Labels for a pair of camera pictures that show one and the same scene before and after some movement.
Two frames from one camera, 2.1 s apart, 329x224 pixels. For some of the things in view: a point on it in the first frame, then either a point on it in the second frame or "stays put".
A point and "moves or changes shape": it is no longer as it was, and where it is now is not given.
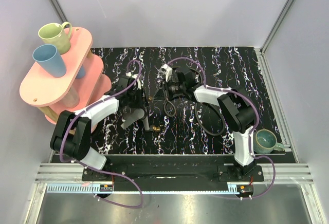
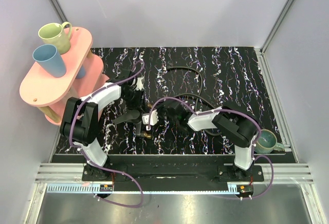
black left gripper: (143, 96) stays put
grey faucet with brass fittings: (138, 114) moves or changes shape
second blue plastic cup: (81, 73) stays put
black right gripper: (170, 95) to (159, 108)
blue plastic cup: (47, 57) stays put
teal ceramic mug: (265, 142) stays put
